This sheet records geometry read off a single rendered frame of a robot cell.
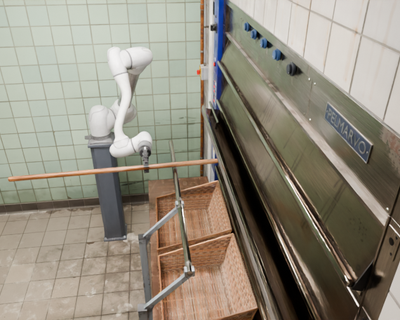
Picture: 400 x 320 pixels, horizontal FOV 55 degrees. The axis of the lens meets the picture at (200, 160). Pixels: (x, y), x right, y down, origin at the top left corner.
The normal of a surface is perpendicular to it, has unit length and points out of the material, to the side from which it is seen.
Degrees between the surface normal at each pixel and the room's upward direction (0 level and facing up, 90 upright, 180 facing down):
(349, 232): 70
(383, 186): 90
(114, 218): 90
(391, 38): 90
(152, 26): 90
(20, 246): 0
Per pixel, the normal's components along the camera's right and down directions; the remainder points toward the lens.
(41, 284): 0.00, -0.86
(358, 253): -0.93, -0.23
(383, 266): -0.99, 0.07
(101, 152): 0.14, 0.51
